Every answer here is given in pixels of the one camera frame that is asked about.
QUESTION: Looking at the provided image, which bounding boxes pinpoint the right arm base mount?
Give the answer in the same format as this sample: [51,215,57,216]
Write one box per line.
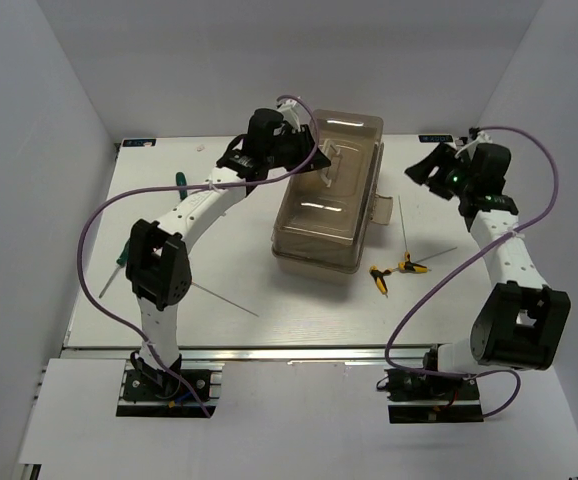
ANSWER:
[376,369,484,424]

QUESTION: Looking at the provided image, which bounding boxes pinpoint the aluminium rail table front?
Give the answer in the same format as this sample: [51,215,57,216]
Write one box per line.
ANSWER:
[61,343,535,366]

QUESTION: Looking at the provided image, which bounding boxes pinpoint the yellow T-handle hex key short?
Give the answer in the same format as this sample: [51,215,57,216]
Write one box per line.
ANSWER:
[369,266,393,297]

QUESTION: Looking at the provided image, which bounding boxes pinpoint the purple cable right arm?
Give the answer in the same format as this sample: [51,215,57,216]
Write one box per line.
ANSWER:
[384,124,563,419]

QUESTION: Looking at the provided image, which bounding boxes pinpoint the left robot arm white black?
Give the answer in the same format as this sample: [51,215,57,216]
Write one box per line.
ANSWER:
[126,98,331,399]

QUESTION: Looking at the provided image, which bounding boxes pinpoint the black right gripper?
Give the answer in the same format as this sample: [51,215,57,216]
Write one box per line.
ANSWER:
[405,142,475,202]

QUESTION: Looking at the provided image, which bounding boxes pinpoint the long green-handled screwdriver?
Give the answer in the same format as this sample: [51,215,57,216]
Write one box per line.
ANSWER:
[175,171,188,201]

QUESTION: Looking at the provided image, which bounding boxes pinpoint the blue label sticker right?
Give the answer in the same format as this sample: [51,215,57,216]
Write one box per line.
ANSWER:
[418,134,453,143]

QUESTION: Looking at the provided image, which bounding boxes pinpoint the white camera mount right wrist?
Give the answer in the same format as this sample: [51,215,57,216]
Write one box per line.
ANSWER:
[454,127,492,158]

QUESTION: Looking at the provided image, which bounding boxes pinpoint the yellow T-handle hex key angled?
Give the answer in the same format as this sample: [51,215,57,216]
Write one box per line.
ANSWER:
[410,246,458,271]

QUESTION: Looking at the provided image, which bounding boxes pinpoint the white camera mount wrist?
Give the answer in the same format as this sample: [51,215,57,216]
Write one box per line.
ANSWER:
[454,127,492,158]
[276,98,301,131]

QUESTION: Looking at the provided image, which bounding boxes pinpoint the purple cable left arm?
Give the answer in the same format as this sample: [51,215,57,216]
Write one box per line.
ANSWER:
[79,94,321,419]

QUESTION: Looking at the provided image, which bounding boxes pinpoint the beige plastic toolbox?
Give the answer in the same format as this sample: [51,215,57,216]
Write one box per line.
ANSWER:
[271,110,393,284]

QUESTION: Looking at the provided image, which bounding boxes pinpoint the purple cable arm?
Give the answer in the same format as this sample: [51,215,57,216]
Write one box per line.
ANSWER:
[384,124,563,419]
[79,94,321,419]

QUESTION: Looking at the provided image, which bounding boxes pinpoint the yellow T-handle hex key long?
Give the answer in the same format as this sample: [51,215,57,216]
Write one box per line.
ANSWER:
[192,282,259,317]

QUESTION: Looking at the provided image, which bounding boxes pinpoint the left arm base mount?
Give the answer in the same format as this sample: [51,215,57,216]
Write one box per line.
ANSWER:
[116,365,222,419]

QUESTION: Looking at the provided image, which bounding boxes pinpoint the blue label sticker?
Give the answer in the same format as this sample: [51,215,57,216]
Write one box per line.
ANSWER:
[418,134,453,143]
[121,139,156,148]

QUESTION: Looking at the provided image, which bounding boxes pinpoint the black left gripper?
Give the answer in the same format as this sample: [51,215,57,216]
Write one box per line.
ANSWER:
[264,124,331,174]

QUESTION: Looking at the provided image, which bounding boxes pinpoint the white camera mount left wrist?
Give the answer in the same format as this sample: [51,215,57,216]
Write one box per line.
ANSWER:
[276,98,301,131]

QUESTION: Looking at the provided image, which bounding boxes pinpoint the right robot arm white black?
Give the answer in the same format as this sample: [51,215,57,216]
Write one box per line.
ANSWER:
[405,143,571,399]

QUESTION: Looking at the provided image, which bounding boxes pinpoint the short green-handled screwdriver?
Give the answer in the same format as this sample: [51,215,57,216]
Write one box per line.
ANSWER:
[98,241,129,299]

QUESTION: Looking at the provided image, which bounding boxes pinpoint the blue label sticker left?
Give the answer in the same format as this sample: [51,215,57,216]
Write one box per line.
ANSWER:
[121,139,156,148]

